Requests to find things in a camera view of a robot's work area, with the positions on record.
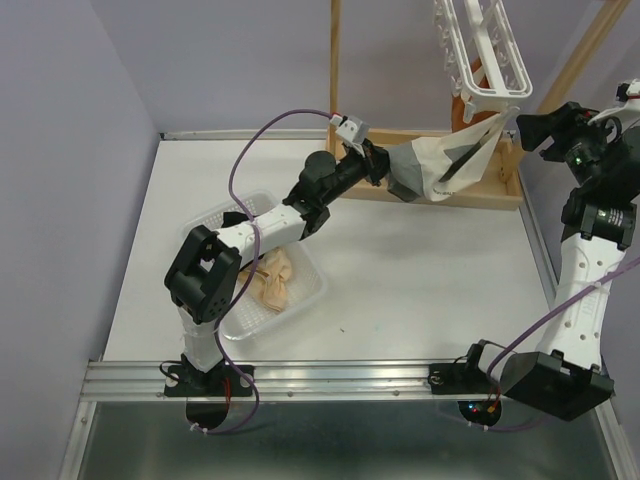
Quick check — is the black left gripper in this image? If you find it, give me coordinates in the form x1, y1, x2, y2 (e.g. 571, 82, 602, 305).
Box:
321, 139, 400, 206

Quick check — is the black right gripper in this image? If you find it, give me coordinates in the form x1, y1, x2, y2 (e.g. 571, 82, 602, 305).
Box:
516, 102, 624, 190

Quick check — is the grey underwear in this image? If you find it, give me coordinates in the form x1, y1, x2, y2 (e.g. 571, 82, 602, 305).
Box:
386, 107, 520, 203

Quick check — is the beige striped underwear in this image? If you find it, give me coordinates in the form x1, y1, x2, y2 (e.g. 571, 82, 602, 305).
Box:
247, 248, 293, 313

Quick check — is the black underwear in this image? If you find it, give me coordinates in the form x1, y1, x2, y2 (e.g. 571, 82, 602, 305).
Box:
221, 211, 248, 228

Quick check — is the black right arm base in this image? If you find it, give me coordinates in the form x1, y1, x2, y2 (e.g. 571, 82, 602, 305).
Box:
427, 361, 496, 395

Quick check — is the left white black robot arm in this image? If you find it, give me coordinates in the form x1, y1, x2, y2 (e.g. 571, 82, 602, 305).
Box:
164, 139, 390, 394

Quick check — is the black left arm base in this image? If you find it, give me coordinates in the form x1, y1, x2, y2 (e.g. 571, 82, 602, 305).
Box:
158, 360, 254, 398

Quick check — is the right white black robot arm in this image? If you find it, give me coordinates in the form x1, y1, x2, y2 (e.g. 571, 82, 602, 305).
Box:
460, 97, 639, 421

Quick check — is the orange underwear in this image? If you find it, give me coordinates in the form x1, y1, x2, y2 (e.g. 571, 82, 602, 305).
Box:
451, 58, 496, 132

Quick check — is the white plastic clip hanger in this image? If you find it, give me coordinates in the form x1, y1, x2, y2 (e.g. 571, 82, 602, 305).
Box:
433, 0, 533, 122

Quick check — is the clear plastic basket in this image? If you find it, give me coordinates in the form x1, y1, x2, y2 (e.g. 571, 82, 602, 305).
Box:
177, 190, 328, 341

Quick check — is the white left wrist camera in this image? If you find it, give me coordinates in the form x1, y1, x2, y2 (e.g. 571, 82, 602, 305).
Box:
330, 113, 370, 156

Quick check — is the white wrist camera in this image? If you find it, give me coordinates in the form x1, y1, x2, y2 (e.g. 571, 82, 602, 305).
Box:
589, 78, 639, 124
330, 113, 370, 156

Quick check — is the wooden hanger stand frame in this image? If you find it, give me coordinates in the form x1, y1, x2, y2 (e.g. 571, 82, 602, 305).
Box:
317, 0, 640, 211

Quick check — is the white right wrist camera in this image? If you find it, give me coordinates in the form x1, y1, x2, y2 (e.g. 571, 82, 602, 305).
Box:
589, 78, 639, 124

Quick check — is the aluminium mounting rail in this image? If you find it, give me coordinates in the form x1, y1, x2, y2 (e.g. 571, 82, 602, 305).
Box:
80, 360, 496, 404

